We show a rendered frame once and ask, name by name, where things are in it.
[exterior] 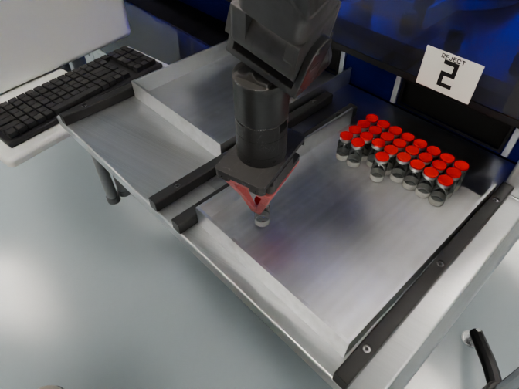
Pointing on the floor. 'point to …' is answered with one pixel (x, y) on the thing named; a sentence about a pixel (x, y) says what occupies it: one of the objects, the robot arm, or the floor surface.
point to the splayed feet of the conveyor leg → (474, 340)
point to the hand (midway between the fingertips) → (262, 200)
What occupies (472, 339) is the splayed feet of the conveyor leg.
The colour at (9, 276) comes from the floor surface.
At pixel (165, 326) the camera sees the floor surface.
